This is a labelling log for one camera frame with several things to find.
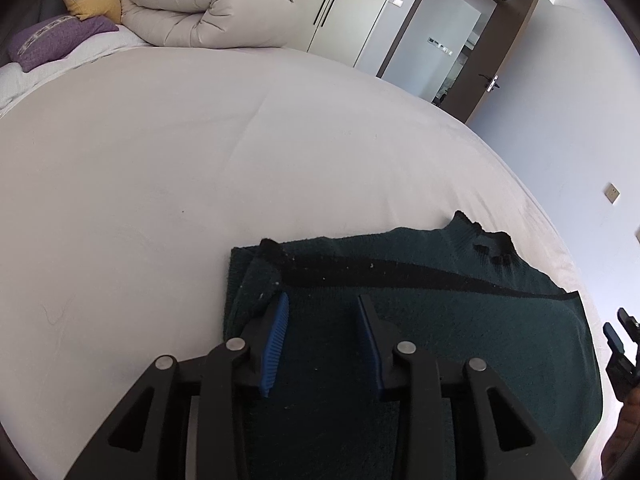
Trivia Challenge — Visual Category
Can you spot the person's right hand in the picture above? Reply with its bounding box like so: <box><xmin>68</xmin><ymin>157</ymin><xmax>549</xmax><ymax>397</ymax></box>
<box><xmin>600</xmin><ymin>386</ymin><xmax>640</xmax><ymax>477</ymax></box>

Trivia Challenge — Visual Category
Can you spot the folded beige duvet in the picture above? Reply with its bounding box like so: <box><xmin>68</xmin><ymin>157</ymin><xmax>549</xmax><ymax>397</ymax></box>
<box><xmin>119</xmin><ymin>0</ymin><xmax>297</xmax><ymax>51</ymax></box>

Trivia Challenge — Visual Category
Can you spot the dark green sweater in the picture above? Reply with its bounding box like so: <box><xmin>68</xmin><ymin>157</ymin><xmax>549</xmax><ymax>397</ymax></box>
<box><xmin>222</xmin><ymin>211</ymin><xmax>604</xmax><ymax>467</ymax></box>

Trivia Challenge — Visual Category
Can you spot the purple patterned pillow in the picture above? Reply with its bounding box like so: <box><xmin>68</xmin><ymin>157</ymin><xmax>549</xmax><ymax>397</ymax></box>
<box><xmin>7</xmin><ymin>15</ymin><xmax>121</xmax><ymax>72</ymax></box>

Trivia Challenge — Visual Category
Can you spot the bed with white sheet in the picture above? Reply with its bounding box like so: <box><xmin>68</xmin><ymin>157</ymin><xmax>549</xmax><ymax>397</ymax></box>
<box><xmin>0</xmin><ymin>42</ymin><xmax>597</xmax><ymax>480</ymax></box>

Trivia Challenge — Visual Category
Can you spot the cream wardrobe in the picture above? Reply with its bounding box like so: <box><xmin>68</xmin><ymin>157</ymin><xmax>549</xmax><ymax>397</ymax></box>
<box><xmin>255</xmin><ymin>0</ymin><xmax>427</xmax><ymax>69</ymax></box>

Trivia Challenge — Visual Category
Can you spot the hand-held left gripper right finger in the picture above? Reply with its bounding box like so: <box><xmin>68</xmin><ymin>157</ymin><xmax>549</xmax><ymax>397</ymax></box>
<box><xmin>356</xmin><ymin>294</ymin><xmax>577</xmax><ymax>480</ymax></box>

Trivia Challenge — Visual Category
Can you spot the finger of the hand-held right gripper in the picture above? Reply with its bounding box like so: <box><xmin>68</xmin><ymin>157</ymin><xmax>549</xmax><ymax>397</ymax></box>
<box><xmin>617</xmin><ymin>307</ymin><xmax>640</xmax><ymax>347</ymax></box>
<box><xmin>602</xmin><ymin>322</ymin><xmax>627</xmax><ymax>362</ymax></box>

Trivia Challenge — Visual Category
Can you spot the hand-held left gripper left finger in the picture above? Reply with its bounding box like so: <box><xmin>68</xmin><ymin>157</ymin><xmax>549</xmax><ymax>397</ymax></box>
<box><xmin>65</xmin><ymin>291</ymin><xmax>292</xmax><ymax>480</ymax></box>

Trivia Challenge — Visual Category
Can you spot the brown door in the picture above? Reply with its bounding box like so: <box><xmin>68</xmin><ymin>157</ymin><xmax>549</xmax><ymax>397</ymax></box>
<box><xmin>440</xmin><ymin>0</ymin><xmax>540</xmax><ymax>125</ymax></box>

